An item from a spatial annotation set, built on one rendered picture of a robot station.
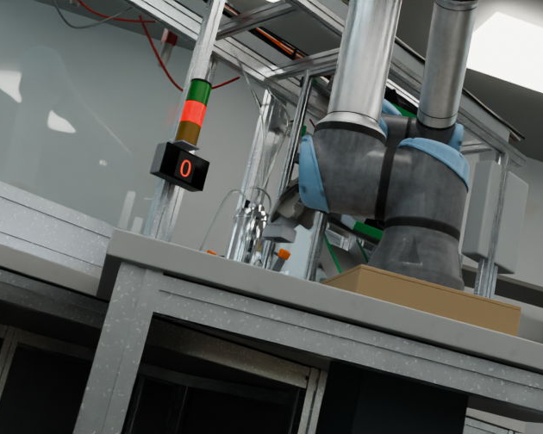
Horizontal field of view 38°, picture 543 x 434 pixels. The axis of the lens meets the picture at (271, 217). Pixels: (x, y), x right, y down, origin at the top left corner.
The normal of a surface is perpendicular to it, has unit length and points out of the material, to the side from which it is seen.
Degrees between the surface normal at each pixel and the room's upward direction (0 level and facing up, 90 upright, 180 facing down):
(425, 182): 90
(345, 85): 94
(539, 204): 90
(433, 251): 72
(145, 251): 90
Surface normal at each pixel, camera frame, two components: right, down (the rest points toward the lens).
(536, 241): 0.24, -0.20
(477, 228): -0.71, -0.33
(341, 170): -0.16, -0.11
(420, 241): -0.07, -0.56
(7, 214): 0.67, -0.04
